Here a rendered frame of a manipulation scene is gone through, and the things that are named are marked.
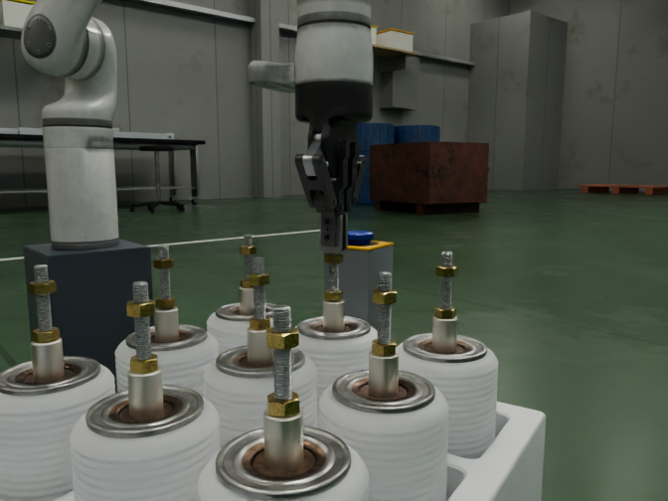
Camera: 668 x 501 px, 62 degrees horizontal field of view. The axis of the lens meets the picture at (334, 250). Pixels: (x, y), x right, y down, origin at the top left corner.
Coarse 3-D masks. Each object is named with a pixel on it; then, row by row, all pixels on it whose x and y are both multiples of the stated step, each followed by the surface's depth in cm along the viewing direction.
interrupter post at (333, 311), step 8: (328, 304) 56; (336, 304) 56; (344, 304) 57; (328, 312) 56; (336, 312) 56; (344, 312) 57; (328, 320) 56; (336, 320) 56; (344, 320) 57; (328, 328) 56; (336, 328) 56; (344, 328) 57
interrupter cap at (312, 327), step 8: (304, 320) 59; (312, 320) 59; (320, 320) 59; (352, 320) 59; (360, 320) 59; (304, 328) 56; (312, 328) 57; (320, 328) 57; (352, 328) 57; (360, 328) 56; (368, 328) 56; (312, 336) 54; (320, 336) 54; (328, 336) 54; (336, 336) 54; (344, 336) 54; (352, 336) 54; (360, 336) 55
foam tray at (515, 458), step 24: (504, 408) 55; (504, 432) 50; (528, 432) 50; (456, 456) 46; (504, 456) 46; (528, 456) 49; (456, 480) 44; (480, 480) 42; (504, 480) 43; (528, 480) 50
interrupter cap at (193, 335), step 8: (152, 328) 56; (184, 328) 56; (192, 328) 56; (200, 328) 56; (128, 336) 53; (152, 336) 55; (184, 336) 55; (192, 336) 54; (200, 336) 54; (128, 344) 51; (152, 344) 51; (160, 344) 51; (168, 344) 51; (176, 344) 51; (184, 344) 51; (192, 344) 52
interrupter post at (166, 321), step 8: (160, 312) 52; (168, 312) 53; (176, 312) 53; (160, 320) 53; (168, 320) 53; (176, 320) 53; (160, 328) 53; (168, 328) 53; (176, 328) 53; (160, 336) 53; (168, 336) 53; (176, 336) 53
